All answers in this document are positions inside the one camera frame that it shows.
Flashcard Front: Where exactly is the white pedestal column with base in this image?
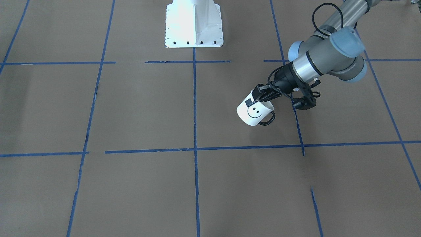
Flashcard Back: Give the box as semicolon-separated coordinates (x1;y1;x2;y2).
164;0;224;48

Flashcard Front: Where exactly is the white smiley face mug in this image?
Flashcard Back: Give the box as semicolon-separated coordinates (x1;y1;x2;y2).
236;90;276;126

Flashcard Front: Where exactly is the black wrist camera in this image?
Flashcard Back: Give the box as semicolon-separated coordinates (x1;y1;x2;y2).
292;87;321;110

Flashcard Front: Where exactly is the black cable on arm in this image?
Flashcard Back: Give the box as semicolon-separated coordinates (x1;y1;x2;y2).
267;3;344;99

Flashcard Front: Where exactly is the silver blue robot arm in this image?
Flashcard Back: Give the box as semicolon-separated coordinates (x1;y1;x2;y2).
241;0;379;110

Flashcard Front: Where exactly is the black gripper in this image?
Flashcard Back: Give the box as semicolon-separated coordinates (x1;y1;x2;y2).
245;63;313;108

